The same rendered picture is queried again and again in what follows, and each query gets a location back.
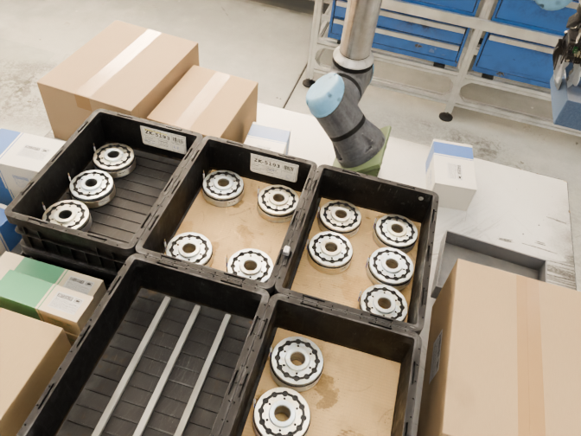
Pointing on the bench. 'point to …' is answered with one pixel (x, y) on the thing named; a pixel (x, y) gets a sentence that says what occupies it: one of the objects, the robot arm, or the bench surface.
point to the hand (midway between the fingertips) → (562, 83)
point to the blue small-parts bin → (566, 102)
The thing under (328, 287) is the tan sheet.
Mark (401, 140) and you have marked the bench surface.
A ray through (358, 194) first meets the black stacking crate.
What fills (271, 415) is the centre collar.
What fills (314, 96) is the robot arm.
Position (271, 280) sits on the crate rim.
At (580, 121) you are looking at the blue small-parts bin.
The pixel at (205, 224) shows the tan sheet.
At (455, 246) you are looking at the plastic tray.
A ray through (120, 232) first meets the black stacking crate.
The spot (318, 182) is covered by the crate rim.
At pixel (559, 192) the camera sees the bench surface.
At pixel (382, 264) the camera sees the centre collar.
